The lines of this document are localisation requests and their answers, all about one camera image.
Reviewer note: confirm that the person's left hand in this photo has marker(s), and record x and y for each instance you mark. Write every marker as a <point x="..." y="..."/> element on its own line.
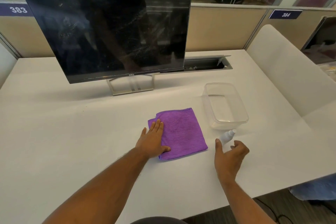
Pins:
<point x="152" y="142"/>

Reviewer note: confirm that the person's right hand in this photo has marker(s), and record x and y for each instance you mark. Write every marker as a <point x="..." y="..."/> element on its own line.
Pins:
<point x="231" y="160"/>

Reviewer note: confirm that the small white spray bottle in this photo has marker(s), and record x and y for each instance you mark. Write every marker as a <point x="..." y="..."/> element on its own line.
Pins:
<point x="227" y="136"/>

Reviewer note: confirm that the purple microfibre cloth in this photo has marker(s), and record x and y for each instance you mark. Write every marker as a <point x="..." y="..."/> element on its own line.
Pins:
<point x="183" y="132"/>

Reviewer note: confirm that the black monitor with silver stand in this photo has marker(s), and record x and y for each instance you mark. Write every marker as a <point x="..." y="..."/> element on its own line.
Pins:
<point x="113" y="34"/>

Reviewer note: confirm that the person's left forearm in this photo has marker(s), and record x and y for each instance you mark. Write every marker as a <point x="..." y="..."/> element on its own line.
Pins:
<point x="105" y="189"/>

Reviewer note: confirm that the person's right forearm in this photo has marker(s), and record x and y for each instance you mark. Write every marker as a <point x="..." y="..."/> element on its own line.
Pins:
<point x="244" y="202"/>

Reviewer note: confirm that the person's dark shirt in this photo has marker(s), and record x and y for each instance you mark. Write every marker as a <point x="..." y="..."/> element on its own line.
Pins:
<point x="160" y="221"/>

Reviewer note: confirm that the person's blue jeans leg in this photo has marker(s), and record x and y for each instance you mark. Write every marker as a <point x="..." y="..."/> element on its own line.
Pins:
<point x="317" y="187"/>

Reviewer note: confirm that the clear plastic container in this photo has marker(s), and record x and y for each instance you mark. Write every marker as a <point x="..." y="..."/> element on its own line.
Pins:
<point x="236" y="105"/>

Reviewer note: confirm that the white desk divider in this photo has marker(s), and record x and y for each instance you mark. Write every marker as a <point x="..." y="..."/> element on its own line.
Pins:
<point x="6" y="66"/>
<point x="283" y="69"/>

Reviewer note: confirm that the beige partition panel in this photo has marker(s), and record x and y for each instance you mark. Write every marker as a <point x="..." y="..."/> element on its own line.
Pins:
<point x="296" y="32"/>
<point x="218" y="29"/>

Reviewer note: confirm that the blue number sign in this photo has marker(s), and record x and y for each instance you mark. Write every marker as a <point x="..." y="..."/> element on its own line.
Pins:
<point x="18" y="10"/>
<point x="285" y="14"/>

